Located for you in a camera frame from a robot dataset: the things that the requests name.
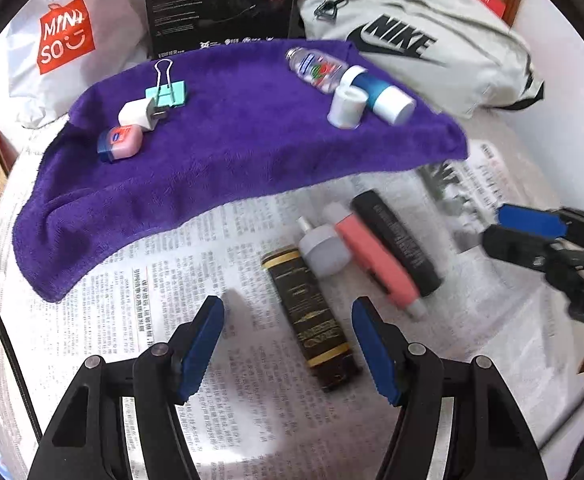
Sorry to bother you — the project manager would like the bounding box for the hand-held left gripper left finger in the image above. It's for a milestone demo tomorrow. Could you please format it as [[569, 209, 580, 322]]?
[[26, 295, 226, 480]]

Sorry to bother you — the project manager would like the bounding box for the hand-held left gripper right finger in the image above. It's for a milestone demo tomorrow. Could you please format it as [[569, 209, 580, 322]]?
[[351, 297, 543, 480]]

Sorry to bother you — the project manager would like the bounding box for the white plastic shopping bag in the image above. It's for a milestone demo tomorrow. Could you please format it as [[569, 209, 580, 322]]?
[[6, 0, 153, 128]]

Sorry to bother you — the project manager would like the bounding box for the blue and white bottle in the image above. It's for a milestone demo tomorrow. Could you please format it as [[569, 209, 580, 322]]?
[[341, 65, 417, 125]]

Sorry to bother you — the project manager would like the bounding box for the newspaper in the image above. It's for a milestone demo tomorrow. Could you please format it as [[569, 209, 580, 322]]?
[[0, 137, 584, 480]]

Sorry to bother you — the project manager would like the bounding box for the purple towel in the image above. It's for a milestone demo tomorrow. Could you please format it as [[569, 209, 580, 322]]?
[[12, 37, 469, 303]]

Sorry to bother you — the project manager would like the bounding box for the black and gold tube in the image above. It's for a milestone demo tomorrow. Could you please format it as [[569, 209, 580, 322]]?
[[262, 245, 363, 392]]

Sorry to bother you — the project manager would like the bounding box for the pink tube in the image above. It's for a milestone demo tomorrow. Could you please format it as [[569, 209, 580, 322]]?
[[322, 203, 429, 321]]

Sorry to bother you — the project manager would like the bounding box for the grey sling bag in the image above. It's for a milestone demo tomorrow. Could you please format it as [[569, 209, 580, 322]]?
[[298, 0, 545, 118]]

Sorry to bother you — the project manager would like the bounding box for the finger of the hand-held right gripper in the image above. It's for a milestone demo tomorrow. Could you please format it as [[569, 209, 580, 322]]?
[[482, 225, 555, 273], [498, 204, 568, 238]]

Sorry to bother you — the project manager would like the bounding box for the small white bottle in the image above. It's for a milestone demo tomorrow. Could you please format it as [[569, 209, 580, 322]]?
[[297, 216, 353, 279]]

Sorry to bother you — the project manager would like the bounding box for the black cable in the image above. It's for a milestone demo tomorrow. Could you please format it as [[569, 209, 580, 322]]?
[[0, 265, 42, 446]]

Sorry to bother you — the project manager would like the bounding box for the white charger plug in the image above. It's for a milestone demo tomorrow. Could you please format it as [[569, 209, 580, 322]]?
[[118, 97, 167, 132]]

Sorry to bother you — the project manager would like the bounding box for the clear candy bottle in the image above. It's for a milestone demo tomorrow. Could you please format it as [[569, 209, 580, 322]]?
[[286, 46, 349, 93]]

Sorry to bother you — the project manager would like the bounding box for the green binder clip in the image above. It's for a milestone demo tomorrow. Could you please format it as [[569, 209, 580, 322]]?
[[144, 59, 190, 109]]

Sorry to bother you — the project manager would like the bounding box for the pink lip balm jar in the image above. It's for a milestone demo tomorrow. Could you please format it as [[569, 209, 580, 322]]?
[[96, 123, 142, 164]]

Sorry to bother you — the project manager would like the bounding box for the black headset box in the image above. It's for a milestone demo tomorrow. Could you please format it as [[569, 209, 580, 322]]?
[[142, 0, 305, 58]]

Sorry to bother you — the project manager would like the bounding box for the white bottle cap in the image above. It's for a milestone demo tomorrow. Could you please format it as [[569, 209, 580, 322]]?
[[328, 85, 367, 130]]

